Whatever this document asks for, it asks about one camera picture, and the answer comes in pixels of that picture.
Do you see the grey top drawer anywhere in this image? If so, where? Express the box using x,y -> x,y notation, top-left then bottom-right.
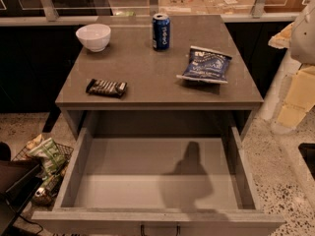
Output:
32,121 -> 284,236

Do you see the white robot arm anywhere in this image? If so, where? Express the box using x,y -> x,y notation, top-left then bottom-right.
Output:
268,0 -> 315,128

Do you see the grey drawer cabinet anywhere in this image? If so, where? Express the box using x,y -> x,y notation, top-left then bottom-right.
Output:
56,15 -> 263,133

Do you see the blue chip bag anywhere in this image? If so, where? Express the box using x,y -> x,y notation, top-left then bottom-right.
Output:
176,45 -> 232,84

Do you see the blue soda can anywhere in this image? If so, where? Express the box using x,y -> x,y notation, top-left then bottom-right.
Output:
152,13 -> 170,51

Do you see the dark snack bar packet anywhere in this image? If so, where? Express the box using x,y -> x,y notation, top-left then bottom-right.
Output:
86,79 -> 127,96

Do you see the white ceramic bowl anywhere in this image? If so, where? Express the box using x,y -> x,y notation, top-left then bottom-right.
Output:
76,24 -> 111,52

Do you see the green snack bag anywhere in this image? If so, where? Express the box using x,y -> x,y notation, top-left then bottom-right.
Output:
27,138 -> 66,175

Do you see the can in basket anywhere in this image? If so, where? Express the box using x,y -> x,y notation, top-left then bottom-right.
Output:
33,188 -> 52,206

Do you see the black equipment left edge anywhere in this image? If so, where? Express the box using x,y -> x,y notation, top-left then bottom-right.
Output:
0,143 -> 41,236

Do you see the black wire basket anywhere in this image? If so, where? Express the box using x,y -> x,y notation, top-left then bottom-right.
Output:
13,140 -> 73,206

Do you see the black cable on floor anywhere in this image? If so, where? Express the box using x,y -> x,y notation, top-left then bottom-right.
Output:
18,214 -> 44,236

